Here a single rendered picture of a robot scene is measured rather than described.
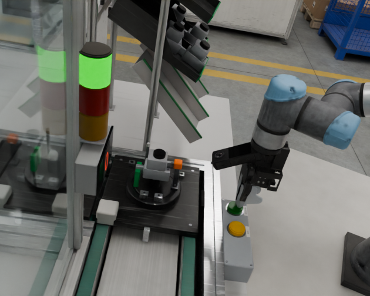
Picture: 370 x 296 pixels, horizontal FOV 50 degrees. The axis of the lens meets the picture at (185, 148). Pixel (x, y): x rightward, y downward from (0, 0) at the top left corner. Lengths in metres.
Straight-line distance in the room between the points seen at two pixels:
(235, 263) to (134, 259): 0.23
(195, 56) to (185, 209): 0.41
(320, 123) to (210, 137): 0.70
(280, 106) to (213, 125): 0.72
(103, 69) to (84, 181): 0.20
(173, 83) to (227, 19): 3.75
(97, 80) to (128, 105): 0.93
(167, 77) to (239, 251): 0.57
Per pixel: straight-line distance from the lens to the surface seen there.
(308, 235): 1.21
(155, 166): 0.94
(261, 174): 0.92
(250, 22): 4.98
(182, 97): 1.24
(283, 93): 0.81
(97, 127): 0.66
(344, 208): 1.36
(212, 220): 1.00
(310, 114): 0.81
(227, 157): 0.91
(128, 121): 1.45
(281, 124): 0.84
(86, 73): 0.61
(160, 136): 1.39
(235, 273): 0.95
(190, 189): 1.04
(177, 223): 0.95
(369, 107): 0.92
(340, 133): 0.81
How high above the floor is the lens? 1.67
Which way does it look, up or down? 36 degrees down
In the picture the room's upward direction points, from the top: 12 degrees clockwise
